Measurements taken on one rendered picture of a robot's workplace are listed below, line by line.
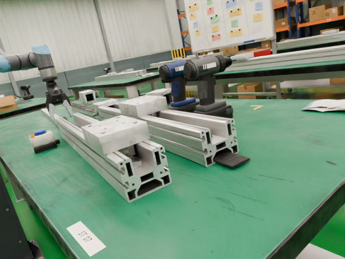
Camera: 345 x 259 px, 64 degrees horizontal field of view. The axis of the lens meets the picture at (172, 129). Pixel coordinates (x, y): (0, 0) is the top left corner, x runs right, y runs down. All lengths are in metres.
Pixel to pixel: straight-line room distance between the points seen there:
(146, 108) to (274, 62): 1.57
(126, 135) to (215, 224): 0.27
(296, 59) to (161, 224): 1.90
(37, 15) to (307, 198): 12.74
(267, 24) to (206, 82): 2.91
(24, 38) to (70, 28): 1.90
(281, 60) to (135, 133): 1.81
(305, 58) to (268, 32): 1.65
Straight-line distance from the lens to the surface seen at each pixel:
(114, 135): 0.58
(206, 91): 0.93
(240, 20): 4.03
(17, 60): 1.48
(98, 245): 0.47
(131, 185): 0.55
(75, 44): 13.19
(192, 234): 0.43
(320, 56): 2.17
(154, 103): 0.89
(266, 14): 3.80
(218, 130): 0.67
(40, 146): 1.14
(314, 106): 0.96
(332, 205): 0.52
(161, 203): 0.52
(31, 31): 12.77
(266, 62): 2.35
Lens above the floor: 1.04
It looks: 15 degrees down
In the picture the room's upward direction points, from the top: 12 degrees counter-clockwise
